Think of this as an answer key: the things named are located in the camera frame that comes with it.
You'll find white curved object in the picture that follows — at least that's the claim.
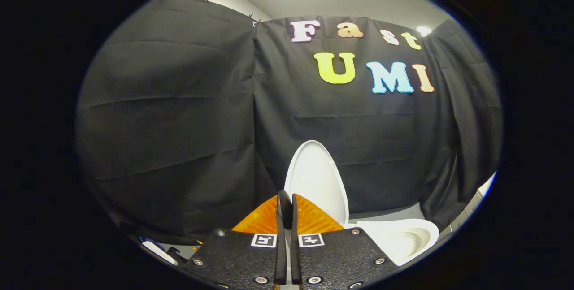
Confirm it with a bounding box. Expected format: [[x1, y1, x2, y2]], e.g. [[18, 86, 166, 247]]
[[140, 236, 181, 267]]

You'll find white toilet lid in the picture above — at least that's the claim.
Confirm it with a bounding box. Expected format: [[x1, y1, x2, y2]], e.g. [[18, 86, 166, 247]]
[[284, 140, 350, 227]]

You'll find white flat board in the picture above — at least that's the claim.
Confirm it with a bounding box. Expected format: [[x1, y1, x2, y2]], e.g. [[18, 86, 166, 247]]
[[477, 171, 497, 197]]

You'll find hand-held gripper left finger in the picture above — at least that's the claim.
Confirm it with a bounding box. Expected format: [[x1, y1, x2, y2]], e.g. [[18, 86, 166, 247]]
[[182, 190, 292, 290]]

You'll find black backdrop cloth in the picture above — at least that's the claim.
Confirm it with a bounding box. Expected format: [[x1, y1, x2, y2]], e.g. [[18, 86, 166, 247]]
[[75, 0, 503, 246]]

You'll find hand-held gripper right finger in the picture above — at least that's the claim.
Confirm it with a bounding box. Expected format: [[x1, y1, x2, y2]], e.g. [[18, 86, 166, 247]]
[[291, 193, 398, 290]]

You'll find grey ribbed metal panel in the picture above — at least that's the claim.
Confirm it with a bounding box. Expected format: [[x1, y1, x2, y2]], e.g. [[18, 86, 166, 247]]
[[448, 191, 484, 233]]

